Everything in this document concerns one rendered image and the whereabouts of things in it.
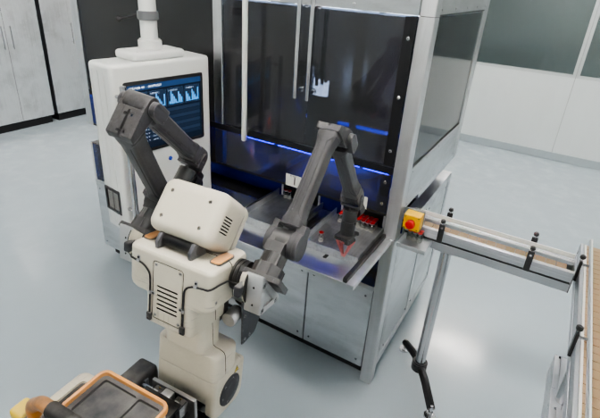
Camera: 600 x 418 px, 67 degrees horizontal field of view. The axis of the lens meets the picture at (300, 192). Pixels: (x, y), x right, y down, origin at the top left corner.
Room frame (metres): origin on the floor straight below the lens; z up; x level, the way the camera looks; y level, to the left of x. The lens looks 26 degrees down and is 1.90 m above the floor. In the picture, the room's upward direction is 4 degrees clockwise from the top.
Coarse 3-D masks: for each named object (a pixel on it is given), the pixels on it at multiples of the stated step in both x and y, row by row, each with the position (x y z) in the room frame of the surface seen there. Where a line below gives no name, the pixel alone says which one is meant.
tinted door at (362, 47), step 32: (320, 32) 1.94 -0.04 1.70; (352, 32) 1.87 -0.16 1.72; (384, 32) 1.80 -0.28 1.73; (320, 64) 1.93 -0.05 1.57; (352, 64) 1.86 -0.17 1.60; (384, 64) 1.79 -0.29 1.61; (320, 96) 1.93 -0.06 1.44; (352, 96) 1.85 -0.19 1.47; (384, 96) 1.79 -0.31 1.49; (352, 128) 1.84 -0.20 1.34; (384, 128) 1.78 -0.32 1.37
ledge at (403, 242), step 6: (402, 240) 1.72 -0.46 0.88; (408, 240) 1.72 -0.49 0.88; (426, 240) 1.73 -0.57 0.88; (402, 246) 1.69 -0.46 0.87; (408, 246) 1.68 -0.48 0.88; (414, 246) 1.68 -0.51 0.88; (420, 246) 1.68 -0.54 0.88; (426, 246) 1.69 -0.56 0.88; (420, 252) 1.65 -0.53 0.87; (426, 252) 1.66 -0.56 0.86
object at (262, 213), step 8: (272, 192) 2.04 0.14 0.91; (264, 200) 1.98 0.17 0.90; (272, 200) 2.02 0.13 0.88; (280, 200) 2.02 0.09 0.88; (288, 200) 2.03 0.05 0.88; (248, 208) 1.87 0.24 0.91; (256, 208) 1.92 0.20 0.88; (264, 208) 1.93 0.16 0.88; (272, 208) 1.93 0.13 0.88; (280, 208) 1.94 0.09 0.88; (312, 208) 1.96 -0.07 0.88; (320, 208) 1.95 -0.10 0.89; (248, 216) 1.78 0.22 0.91; (256, 216) 1.84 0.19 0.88; (264, 216) 1.85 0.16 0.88; (272, 216) 1.85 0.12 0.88; (280, 216) 1.86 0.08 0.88; (256, 224) 1.75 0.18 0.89; (264, 224) 1.73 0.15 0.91
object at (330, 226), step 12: (336, 216) 1.89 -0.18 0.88; (312, 228) 1.71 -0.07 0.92; (324, 228) 1.78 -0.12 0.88; (336, 228) 1.78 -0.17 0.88; (312, 240) 1.66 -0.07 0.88; (324, 240) 1.67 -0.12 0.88; (360, 240) 1.69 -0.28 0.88; (372, 240) 1.64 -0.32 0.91; (324, 252) 1.57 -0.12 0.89; (336, 252) 1.55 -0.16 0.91; (348, 252) 1.59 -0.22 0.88; (360, 252) 1.60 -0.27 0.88
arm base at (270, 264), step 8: (264, 256) 0.99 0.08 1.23; (272, 256) 0.99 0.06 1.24; (280, 256) 0.99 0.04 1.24; (256, 264) 0.97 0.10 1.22; (264, 264) 0.96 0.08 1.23; (272, 264) 0.96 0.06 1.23; (280, 264) 0.98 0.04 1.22; (256, 272) 0.95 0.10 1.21; (264, 272) 0.95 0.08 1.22; (272, 272) 0.95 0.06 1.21; (280, 272) 0.96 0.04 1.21; (272, 280) 0.92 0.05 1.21; (280, 280) 0.92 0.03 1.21; (280, 288) 0.93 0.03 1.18
